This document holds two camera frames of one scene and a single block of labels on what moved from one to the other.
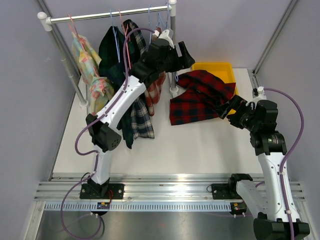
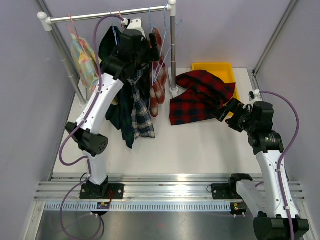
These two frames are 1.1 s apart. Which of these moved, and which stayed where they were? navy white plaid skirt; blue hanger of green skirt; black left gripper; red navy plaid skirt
Moved: black left gripper
Stayed: red navy plaid skirt; navy white plaid skirt; blue hanger of green skirt
